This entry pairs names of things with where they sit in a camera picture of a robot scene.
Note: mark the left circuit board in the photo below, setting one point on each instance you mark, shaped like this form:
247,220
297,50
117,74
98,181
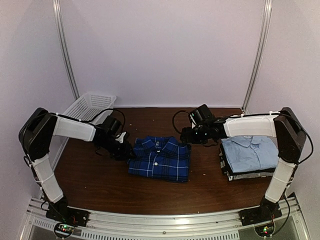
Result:
63,230

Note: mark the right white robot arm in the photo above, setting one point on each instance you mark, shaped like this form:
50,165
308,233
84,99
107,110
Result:
286,132

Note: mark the light blue shirt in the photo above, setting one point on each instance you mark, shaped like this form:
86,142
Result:
250,153

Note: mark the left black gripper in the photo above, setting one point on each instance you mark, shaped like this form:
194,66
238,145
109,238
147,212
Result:
125,153

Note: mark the aluminium frame post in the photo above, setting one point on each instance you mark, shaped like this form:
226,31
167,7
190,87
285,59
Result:
64,48
263,36

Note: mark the circuit board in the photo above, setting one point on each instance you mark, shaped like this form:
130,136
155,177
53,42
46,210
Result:
264,230
63,230

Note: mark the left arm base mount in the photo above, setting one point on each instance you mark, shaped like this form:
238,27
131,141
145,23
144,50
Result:
61,212

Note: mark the right circuit board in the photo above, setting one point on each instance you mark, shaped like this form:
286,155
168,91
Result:
264,230

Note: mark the white plastic mesh basket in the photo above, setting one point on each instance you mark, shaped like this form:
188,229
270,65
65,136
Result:
87,106

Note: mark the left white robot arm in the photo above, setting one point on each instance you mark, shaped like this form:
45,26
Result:
42,126

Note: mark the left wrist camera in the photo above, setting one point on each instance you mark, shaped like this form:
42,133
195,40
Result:
122,137

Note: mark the blue plaid long sleeve shirt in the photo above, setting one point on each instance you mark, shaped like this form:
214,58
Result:
163,158

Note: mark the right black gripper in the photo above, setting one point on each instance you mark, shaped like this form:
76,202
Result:
188,137

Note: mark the right aluminium frame post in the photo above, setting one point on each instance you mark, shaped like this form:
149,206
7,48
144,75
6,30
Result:
263,36

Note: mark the left aluminium frame post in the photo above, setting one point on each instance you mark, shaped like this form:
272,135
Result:
64,48

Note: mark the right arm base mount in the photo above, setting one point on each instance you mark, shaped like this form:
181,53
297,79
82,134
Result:
265,212

